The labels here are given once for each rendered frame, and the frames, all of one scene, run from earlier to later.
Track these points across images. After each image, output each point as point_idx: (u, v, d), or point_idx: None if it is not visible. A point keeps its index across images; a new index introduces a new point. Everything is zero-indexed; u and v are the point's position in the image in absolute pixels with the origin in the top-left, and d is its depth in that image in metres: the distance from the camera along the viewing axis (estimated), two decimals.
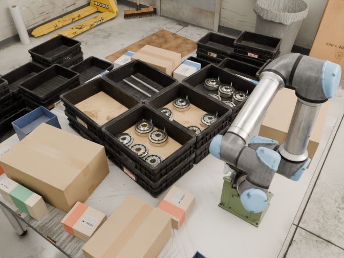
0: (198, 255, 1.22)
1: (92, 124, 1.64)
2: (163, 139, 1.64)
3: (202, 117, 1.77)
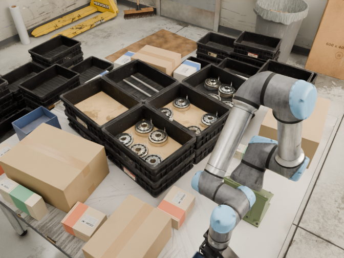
0: (198, 255, 1.22)
1: (92, 124, 1.64)
2: (163, 139, 1.64)
3: (202, 117, 1.77)
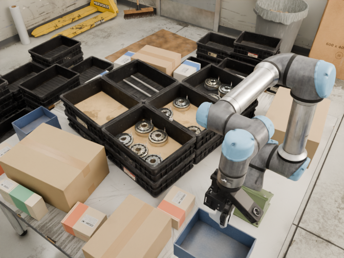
0: (200, 212, 1.02)
1: (92, 124, 1.64)
2: (163, 139, 1.64)
3: None
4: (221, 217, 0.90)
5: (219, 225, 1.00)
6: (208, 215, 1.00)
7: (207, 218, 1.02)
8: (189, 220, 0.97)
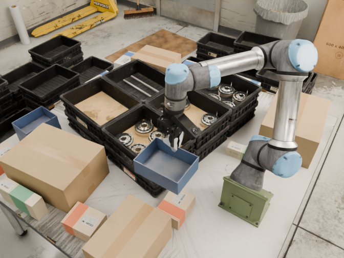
0: (158, 141, 1.27)
1: (92, 124, 1.64)
2: None
3: (202, 117, 1.77)
4: (170, 138, 1.15)
5: (172, 151, 1.25)
6: (163, 143, 1.25)
7: (163, 146, 1.27)
8: (147, 145, 1.23)
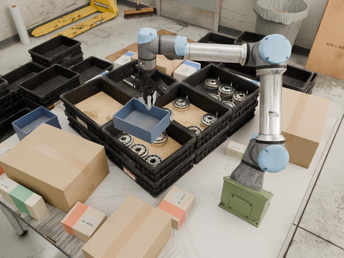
0: (135, 102, 1.44)
1: (92, 124, 1.64)
2: (163, 139, 1.64)
3: (202, 117, 1.77)
4: (144, 95, 1.33)
5: (147, 109, 1.43)
6: (139, 103, 1.43)
7: (140, 106, 1.45)
8: (125, 104, 1.40)
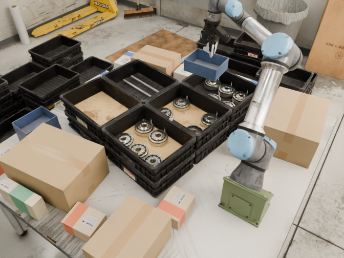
0: (198, 51, 1.81)
1: (92, 124, 1.64)
2: (163, 139, 1.64)
3: (202, 117, 1.77)
4: (210, 43, 1.69)
5: (209, 57, 1.79)
6: (202, 52, 1.79)
7: (202, 55, 1.81)
8: (192, 52, 1.77)
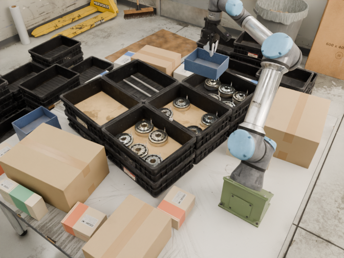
0: (198, 50, 1.80)
1: (92, 124, 1.64)
2: (163, 139, 1.64)
3: (202, 117, 1.77)
4: (210, 42, 1.68)
5: (209, 56, 1.79)
6: (202, 51, 1.79)
7: (202, 54, 1.80)
8: (192, 51, 1.76)
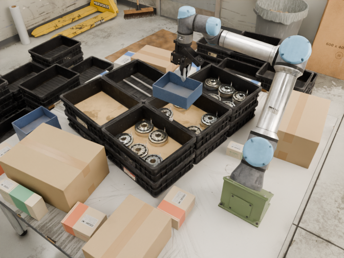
0: (170, 74, 1.63)
1: (92, 124, 1.64)
2: (163, 139, 1.64)
3: (202, 117, 1.77)
4: (180, 67, 1.51)
5: (181, 81, 1.61)
6: (174, 75, 1.62)
7: (174, 78, 1.63)
8: (163, 76, 1.59)
